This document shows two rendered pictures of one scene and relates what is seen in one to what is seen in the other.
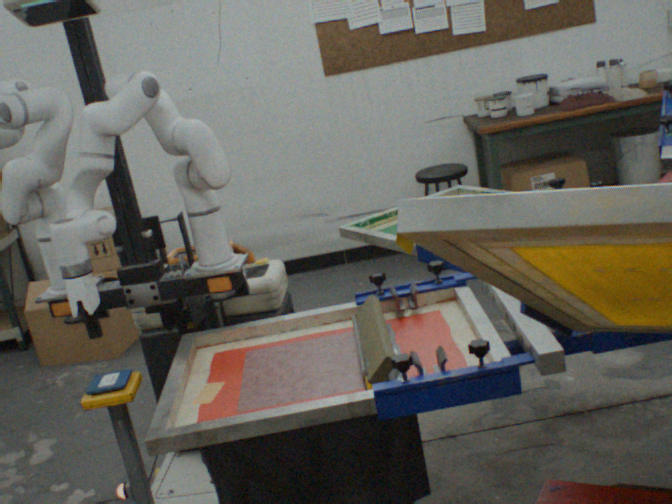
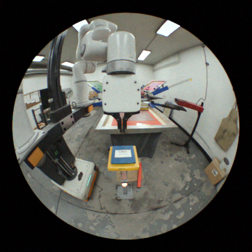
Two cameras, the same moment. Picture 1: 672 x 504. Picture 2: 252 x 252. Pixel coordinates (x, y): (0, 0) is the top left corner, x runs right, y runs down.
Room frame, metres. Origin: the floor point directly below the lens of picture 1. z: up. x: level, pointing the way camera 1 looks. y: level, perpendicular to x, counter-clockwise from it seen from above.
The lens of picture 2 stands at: (1.97, 0.83, 1.23)
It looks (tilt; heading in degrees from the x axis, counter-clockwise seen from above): 30 degrees down; 266
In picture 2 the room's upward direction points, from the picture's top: straight up
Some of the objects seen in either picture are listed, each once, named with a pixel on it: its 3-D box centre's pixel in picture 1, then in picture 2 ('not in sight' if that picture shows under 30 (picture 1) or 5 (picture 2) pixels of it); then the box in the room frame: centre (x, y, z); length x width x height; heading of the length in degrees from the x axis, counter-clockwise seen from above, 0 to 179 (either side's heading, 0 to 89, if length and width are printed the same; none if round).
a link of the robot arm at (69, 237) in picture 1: (84, 235); (115, 53); (1.99, 0.58, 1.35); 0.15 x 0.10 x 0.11; 133
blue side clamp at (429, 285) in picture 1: (411, 297); not in sight; (2.12, -0.19, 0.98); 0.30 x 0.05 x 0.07; 89
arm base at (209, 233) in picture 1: (211, 236); (79, 93); (2.27, 0.32, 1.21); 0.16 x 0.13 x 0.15; 172
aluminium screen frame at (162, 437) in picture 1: (328, 356); (133, 111); (1.84, 0.05, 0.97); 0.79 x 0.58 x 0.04; 89
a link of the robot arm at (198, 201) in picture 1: (199, 183); (81, 72); (2.25, 0.31, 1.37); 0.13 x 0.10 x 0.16; 43
